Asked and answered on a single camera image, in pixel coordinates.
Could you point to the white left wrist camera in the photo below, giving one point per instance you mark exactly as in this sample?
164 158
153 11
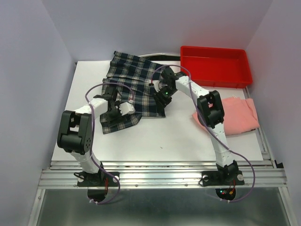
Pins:
126 108

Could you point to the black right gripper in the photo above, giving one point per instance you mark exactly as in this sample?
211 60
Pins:
161 103

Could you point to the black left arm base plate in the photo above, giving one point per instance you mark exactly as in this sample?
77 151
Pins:
97 184

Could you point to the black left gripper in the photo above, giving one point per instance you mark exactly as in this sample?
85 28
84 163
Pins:
107 118

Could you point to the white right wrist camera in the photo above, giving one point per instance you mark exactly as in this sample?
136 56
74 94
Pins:
157 85

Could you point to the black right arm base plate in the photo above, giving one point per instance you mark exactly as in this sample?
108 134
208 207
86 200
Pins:
226 185

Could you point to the aluminium rail frame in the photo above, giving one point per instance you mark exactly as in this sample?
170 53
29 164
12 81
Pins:
160 162

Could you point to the navy plaid skirt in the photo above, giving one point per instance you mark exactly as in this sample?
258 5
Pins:
131 76

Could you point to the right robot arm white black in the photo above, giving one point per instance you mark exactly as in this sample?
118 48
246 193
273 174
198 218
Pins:
209 108

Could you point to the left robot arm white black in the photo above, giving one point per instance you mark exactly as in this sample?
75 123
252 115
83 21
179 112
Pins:
75 131

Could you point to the pink folded skirt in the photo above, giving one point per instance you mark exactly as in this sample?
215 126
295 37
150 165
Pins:
240 116

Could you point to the red plastic bin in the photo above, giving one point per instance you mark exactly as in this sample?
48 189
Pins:
217 67

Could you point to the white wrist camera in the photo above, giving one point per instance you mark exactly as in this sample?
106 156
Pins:
126 108
157 85

